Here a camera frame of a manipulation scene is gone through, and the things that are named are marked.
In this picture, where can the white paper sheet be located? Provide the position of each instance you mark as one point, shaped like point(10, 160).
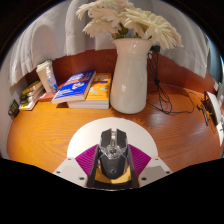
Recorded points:
point(220, 135)

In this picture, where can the dark grey computer mouse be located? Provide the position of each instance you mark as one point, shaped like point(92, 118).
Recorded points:
point(112, 160)

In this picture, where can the white flower bouquet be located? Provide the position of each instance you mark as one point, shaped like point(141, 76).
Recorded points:
point(140, 20)

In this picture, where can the orange book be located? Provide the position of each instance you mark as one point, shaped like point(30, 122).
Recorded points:
point(100, 91)

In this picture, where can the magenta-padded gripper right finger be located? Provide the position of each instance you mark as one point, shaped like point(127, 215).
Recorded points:
point(153, 168)

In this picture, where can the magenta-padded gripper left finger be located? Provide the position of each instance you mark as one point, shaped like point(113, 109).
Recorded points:
point(71, 170)

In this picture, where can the white ceramic vase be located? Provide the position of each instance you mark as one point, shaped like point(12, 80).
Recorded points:
point(130, 80)

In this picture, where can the black paperback book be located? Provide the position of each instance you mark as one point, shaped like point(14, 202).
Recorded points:
point(30, 95)
point(29, 100)

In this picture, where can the white curtain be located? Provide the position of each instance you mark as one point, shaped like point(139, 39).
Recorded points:
point(43, 36)

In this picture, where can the red book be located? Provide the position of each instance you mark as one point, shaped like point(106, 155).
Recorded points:
point(46, 96)

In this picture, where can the clear spray bottle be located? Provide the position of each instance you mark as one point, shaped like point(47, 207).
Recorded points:
point(52, 81)

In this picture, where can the yellow and black book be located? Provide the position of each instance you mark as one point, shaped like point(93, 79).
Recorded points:
point(31, 88)

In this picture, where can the white tilted tablet device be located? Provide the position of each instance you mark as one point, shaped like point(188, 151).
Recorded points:
point(214, 106)

